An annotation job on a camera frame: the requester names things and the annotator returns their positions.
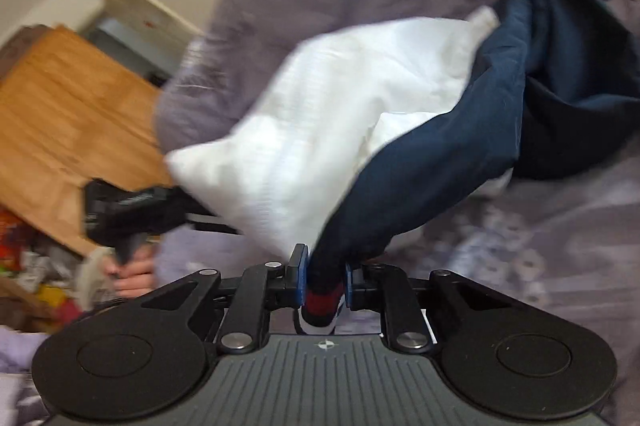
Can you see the wooden wardrobe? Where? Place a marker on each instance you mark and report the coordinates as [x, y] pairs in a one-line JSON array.
[[65, 115]]

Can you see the pile of colourful clutter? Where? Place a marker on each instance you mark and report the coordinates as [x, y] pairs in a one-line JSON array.
[[30, 266]]

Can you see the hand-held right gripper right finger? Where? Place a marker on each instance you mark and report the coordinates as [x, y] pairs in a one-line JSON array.
[[351, 288]]

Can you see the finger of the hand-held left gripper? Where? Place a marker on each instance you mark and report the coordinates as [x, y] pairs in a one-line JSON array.
[[210, 222]]

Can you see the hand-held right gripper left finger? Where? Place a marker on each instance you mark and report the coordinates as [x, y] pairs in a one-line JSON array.
[[300, 278]]

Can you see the white and navy jacket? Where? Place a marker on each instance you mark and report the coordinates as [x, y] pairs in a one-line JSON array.
[[325, 105]]

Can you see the person's left hand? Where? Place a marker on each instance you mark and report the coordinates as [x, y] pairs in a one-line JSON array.
[[135, 278]]

